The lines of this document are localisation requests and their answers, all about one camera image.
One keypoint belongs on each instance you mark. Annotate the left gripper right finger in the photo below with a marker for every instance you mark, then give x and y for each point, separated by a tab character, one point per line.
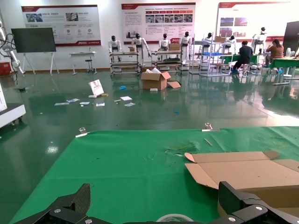
236	200

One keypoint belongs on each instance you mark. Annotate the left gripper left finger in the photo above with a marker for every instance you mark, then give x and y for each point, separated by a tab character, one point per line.
81	200

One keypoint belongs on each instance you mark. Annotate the white industrial robot arm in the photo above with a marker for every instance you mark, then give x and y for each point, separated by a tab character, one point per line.
14	58

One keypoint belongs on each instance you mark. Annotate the open cardboard box round hole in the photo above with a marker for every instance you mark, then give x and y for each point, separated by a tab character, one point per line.
245	172

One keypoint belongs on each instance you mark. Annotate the red box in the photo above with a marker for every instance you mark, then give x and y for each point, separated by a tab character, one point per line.
4	68

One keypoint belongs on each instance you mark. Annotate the small cardboard box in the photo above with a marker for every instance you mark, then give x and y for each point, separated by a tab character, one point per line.
219	39
132	49
174	47

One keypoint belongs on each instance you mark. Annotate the green table cloth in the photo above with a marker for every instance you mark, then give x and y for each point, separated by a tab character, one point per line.
116	168

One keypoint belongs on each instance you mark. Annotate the thin wooden stick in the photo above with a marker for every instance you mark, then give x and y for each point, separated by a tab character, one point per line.
208	142

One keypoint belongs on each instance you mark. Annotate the metal binder clip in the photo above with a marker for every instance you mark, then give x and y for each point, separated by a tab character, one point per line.
82	133
209	128

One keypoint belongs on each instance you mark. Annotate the clear plastic wrapper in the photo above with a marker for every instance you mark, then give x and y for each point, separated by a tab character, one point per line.
182	149

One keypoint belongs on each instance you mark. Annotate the clear tape roll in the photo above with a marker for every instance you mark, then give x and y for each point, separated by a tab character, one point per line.
163	218

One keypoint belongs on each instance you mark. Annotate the paper sheet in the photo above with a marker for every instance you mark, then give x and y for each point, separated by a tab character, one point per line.
73	100
129	104
100	104
126	98
84	103

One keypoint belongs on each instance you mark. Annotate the white machine base on wheels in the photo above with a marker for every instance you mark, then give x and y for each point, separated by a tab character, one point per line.
9	114

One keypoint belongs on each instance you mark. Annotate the blue shoe cover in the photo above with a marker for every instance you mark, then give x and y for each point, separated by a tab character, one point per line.
123	87

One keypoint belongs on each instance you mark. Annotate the white foam block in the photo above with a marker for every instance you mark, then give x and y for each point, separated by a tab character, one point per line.
153	89

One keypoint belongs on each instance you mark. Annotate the large open cardboard carton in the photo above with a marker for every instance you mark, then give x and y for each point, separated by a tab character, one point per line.
151	81

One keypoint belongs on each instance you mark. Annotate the black stool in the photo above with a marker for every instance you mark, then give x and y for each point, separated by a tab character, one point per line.
89	61

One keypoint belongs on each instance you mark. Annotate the green covered work table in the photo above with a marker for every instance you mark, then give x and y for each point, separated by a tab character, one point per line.
285	63
225	58

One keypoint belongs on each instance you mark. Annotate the white table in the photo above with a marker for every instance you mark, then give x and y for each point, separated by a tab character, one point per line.
83	54

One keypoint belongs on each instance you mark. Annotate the person in black shirt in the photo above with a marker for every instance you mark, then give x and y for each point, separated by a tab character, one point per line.
245	53

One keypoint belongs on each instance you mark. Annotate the metal rack cart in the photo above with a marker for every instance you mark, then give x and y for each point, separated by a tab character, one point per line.
167	53
123	54

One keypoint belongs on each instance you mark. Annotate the person in orange shirt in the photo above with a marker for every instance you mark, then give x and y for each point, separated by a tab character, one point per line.
275	51

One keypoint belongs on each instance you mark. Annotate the white humanoid robot black head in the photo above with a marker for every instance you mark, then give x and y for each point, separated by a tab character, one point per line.
164	43
231	39
114	44
185	42
259	38
208	36
138	42

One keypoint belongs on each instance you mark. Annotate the black monitor on stand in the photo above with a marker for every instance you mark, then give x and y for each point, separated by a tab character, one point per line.
33	39

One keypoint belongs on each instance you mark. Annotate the black panel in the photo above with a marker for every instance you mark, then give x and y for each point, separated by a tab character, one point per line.
292	35

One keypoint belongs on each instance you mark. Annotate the metal shelf frame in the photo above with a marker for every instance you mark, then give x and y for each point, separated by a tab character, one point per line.
211	46

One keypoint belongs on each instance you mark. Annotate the wall poster red stripe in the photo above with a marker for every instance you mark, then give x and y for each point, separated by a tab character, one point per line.
77	21
268	14
158	11

